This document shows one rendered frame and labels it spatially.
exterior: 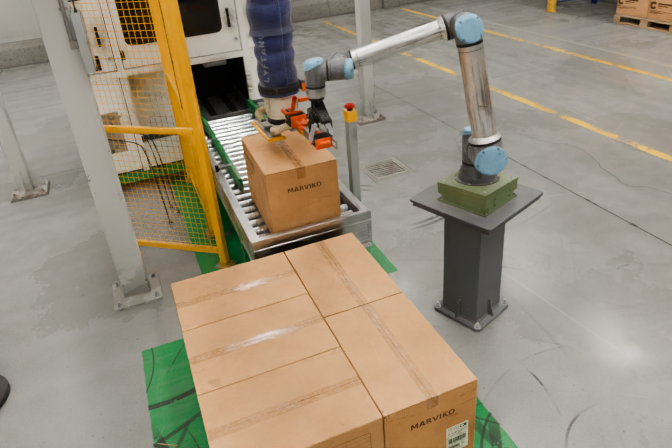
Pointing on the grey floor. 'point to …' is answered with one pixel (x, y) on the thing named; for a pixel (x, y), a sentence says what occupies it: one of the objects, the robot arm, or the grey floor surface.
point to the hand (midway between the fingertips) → (321, 139)
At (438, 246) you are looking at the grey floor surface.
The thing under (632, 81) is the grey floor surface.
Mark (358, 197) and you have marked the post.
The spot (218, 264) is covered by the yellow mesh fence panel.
